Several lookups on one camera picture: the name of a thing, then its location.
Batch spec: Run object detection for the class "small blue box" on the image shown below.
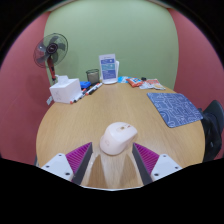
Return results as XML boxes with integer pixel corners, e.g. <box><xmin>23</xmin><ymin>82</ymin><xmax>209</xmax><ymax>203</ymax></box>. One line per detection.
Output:
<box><xmin>79</xmin><ymin>80</ymin><xmax>92</xmax><ymax>90</ymax></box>

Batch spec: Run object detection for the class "black office chair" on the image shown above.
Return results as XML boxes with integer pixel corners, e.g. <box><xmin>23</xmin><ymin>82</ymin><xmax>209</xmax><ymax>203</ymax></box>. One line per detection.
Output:
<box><xmin>199</xmin><ymin>99</ymin><xmax>224</xmax><ymax>163</ymax></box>

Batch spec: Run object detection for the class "white standing sign card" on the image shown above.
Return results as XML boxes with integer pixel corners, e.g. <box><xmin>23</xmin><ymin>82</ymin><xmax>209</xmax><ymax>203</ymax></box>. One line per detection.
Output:
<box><xmin>98</xmin><ymin>53</ymin><xmax>120</xmax><ymax>85</ymax></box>

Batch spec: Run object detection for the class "cream pink computer mouse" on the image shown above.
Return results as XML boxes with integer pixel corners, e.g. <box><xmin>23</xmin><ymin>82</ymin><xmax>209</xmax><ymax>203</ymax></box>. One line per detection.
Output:
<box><xmin>99</xmin><ymin>121</ymin><xmax>139</xmax><ymax>157</ymax></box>

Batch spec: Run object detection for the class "blue snack packet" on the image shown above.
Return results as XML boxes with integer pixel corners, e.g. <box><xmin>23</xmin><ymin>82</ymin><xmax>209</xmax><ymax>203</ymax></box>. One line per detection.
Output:
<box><xmin>117</xmin><ymin>75</ymin><xmax>130</xmax><ymax>84</ymax></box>

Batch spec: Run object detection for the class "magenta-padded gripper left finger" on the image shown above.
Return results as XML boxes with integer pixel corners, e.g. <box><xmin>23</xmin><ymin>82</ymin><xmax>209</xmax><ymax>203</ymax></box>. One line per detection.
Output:
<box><xmin>40</xmin><ymin>141</ymin><xmax>94</xmax><ymax>186</ymax></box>

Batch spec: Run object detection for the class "orange snack packet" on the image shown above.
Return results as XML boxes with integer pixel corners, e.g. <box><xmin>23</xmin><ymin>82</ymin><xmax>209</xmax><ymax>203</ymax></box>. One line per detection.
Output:
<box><xmin>125</xmin><ymin>77</ymin><xmax>144</xmax><ymax>88</ymax></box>

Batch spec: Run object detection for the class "blue-grey patterned mouse pad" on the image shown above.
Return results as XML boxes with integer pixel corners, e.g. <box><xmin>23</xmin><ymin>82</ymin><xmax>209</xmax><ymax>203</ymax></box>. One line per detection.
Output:
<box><xmin>146</xmin><ymin>91</ymin><xmax>204</xmax><ymax>129</ymax></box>

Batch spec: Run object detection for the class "dark translucent cup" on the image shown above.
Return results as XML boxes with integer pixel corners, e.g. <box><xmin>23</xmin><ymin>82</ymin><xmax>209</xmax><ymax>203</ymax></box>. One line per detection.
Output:
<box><xmin>85</xmin><ymin>68</ymin><xmax>101</xmax><ymax>85</ymax></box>

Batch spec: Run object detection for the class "white tissue box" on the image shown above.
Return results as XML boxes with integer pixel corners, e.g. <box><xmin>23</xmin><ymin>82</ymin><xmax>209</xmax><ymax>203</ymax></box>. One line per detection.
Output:
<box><xmin>49</xmin><ymin>75</ymin><xmax>83</xmax><ymax>105</ymax></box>

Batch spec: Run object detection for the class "white snack packet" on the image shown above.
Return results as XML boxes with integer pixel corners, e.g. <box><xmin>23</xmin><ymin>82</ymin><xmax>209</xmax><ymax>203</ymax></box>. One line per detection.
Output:
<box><xmin>139</xmin><ymin>82</ymin><xmax>154</xmax><ymax>91</ymax></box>

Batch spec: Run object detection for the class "black and red standing fan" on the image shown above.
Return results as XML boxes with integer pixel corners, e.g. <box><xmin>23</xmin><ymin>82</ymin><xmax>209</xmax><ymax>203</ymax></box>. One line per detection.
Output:
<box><xmin>33</xmin><ymin>32</ymin><xmax>69</xmax><ymax>85</ymax></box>

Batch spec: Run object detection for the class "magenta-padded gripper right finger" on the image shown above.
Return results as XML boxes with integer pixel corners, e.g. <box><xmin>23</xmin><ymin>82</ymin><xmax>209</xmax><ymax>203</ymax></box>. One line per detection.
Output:
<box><xmin>131</xmin><ymin>142</ymin><xmax>184</xmax><ymax>186</ymax></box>

